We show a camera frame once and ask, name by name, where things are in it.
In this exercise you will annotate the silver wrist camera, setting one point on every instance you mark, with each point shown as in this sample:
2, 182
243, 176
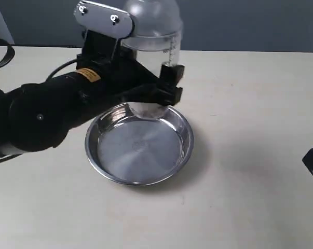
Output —
104, 19

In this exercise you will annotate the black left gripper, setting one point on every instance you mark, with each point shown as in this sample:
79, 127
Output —
120, 73

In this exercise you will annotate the round stainless steel pan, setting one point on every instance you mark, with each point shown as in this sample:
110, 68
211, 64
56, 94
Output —
133, 151

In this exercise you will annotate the clear plastic shaker bottle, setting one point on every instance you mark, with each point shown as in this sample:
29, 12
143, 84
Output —
157, 35

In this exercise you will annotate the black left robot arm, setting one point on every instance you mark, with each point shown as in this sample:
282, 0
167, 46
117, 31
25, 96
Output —
36, 117

